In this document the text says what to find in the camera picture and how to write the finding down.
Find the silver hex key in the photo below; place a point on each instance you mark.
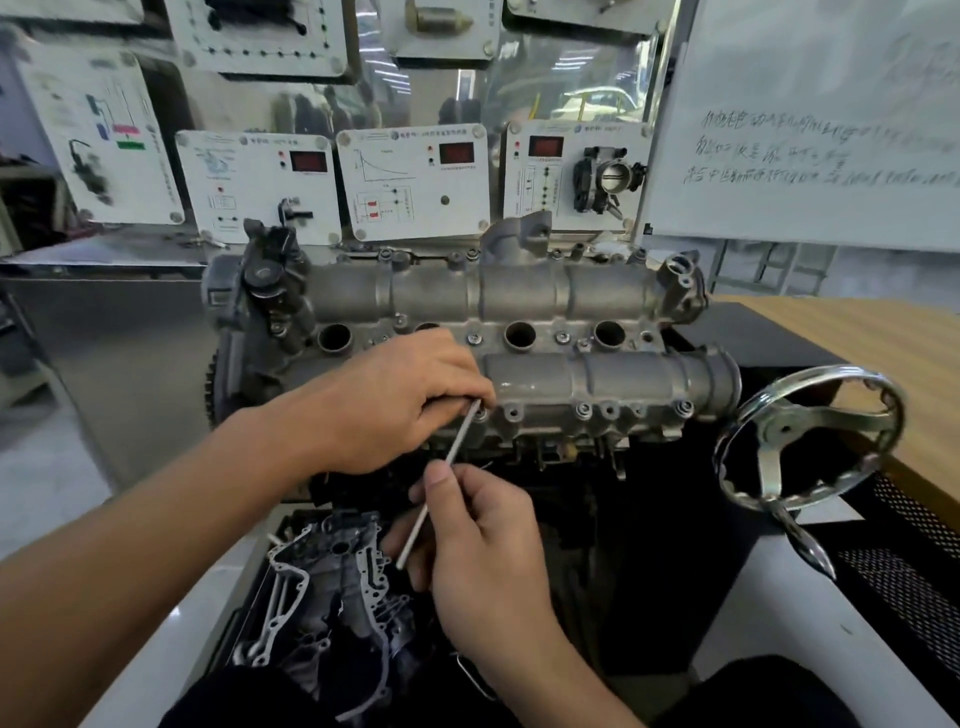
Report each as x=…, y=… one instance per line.
x=459, y=439

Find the clear cased control module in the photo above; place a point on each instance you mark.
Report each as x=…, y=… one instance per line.
x=255, y=15

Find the black throttle body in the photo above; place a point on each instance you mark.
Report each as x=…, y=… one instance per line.
x=611, y=176

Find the white panel throttle body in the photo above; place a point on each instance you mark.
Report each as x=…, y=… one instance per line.
x=540, y=210

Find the white panel black lever sensor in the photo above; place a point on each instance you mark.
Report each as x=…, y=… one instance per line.
x=247, y=195

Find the white panel curve graph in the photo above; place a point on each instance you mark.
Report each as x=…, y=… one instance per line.
x=450, y=217

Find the white sensor training panel board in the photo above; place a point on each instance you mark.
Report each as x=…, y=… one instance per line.
x=112, y=337

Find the large whiteboard on stand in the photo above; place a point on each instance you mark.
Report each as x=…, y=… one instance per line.
x=810, y=60

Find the grey metal engine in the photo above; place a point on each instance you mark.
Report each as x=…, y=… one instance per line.
x=600, y=292

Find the black perforated metal panel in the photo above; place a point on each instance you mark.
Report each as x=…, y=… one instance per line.
x=900, y=570

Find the person's right hand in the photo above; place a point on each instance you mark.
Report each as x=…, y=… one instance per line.
x=487, y=562

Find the white panel brass filter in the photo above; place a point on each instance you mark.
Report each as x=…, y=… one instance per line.
x=450, y=45

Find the white panel control module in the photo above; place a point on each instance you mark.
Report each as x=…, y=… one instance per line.
x=330, y=45

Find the chrome handwheel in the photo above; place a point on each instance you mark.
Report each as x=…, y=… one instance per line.
x=780, y=420

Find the white panel green red labels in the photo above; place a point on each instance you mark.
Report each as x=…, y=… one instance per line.
x=142, y=180

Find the person's left hand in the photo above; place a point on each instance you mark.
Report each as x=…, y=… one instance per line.
x=390, y=405

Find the person's left forearm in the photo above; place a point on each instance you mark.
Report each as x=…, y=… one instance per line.
x=150, y=570

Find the person's black trousers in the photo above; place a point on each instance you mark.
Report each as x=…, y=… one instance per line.
x=225, y=697

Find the white panel yellow disc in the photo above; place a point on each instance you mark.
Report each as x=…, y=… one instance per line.
x=570, y=15

